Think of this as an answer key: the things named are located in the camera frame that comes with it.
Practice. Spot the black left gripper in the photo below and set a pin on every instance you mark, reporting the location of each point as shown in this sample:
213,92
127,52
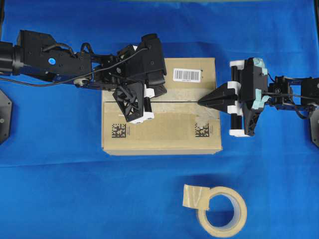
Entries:
135,75

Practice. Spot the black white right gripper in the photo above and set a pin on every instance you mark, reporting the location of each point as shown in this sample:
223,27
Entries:
245,95

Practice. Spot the brown cardboard box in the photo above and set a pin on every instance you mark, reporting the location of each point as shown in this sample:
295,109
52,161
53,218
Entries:
180,126

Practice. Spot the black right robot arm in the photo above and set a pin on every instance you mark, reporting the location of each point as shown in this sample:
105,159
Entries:
300,95

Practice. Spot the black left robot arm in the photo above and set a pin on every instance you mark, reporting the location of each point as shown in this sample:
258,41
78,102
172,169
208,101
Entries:
39,55

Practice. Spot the beige packing tape roll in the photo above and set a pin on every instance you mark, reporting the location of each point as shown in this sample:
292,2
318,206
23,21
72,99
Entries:
233,218

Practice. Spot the blue table cloth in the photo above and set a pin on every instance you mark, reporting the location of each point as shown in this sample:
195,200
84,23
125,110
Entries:
56,182

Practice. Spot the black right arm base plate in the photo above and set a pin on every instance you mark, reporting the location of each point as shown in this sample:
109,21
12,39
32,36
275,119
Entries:
314,127

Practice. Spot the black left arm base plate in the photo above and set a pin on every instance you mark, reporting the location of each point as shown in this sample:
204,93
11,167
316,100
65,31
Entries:
5,116

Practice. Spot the black aluminium table frame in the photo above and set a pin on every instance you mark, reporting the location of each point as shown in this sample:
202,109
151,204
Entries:
2,14

